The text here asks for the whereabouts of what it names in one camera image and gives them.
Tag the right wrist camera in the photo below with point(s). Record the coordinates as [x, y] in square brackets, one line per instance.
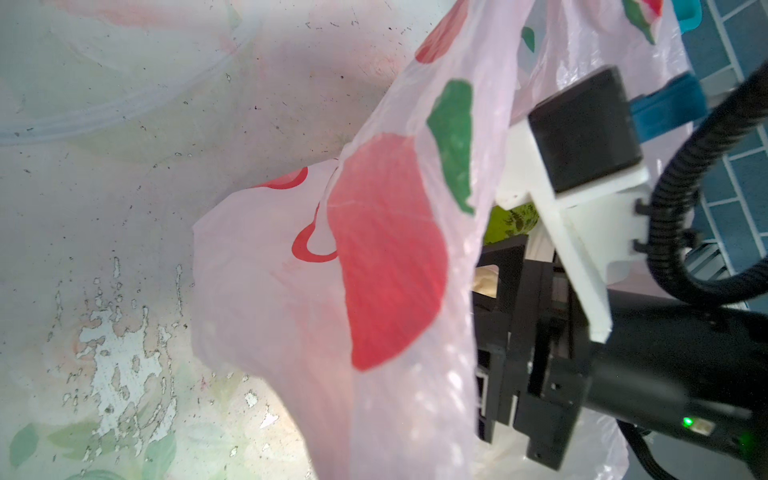
[577, 158]

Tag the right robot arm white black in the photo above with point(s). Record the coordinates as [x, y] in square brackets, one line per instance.
[683, 359]

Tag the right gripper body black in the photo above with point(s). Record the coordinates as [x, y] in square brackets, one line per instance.
[534, 351]

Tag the pink plastic bag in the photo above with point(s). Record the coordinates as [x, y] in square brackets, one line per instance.
[346, 286]

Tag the light green speckled fruit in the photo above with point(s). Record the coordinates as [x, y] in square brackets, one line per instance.
[504, 224]

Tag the teal plastic basket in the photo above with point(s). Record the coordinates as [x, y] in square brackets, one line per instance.
[688, 14]

